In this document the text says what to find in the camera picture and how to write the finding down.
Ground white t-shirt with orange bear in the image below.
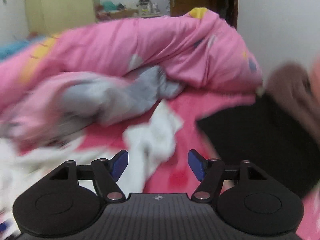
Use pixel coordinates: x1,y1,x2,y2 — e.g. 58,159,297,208
1,100,183,213

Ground pink floral bed sheet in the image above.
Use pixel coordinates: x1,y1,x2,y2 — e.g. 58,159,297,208
15,89,320,240

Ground black folded garment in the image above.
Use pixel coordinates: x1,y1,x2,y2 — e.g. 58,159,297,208
196,95,319,198

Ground pink quilt with grey lining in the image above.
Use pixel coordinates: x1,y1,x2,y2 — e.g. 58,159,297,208
1,8,262,148

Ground brown plush toy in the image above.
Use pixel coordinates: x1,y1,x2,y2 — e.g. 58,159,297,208
260,62,319,143

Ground cluttered desk with boxes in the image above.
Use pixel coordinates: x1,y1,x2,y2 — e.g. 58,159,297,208
95,0,164,22

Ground yellow wardrobe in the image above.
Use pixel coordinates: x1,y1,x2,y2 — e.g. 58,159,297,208
25,0,100,35

